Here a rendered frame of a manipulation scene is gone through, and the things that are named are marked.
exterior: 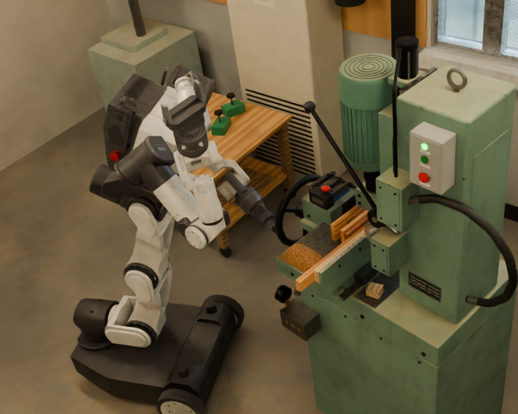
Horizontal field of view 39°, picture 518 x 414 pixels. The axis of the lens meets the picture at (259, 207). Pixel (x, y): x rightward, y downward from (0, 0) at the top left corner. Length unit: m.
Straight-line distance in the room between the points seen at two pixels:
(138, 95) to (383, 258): 0.93
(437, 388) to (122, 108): 1.31
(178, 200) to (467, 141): 0.86
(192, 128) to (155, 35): 2.54
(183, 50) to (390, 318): 2.57
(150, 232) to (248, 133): 1.24
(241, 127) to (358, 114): 1.72
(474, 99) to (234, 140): 1.96
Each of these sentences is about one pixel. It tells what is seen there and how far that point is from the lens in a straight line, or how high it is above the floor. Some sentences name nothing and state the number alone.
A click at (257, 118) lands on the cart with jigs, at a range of 3.83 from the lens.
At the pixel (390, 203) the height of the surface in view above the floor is 1.24.
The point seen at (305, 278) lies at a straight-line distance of 2.25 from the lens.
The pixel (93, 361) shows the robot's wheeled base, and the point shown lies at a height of 0.17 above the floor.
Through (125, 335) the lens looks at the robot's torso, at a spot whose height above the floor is 0.30.
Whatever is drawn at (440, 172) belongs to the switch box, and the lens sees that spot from 1.88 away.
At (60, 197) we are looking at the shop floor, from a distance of 4.56.
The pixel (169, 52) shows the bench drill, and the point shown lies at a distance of 4.37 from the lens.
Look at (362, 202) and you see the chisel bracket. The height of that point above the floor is 1.03.
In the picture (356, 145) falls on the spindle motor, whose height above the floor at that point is 1.29.
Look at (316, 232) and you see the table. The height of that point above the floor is 0.90.
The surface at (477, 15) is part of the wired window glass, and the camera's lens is 3.55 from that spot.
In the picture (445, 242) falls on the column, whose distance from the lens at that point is 2.11.
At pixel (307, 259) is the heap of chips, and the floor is 0.93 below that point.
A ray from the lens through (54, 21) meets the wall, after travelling 5.00.
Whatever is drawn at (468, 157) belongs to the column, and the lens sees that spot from 1.90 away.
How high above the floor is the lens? 2.50
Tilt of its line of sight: 38 degrees down
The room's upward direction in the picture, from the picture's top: 9 degrees counter-clockwise
